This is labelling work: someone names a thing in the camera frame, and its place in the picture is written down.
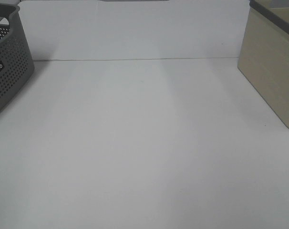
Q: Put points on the beige bin with grey rim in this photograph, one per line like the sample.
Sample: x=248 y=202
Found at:
x=264 y=54

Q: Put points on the grey perforated plastic basket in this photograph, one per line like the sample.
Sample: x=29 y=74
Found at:
x=16 y=63

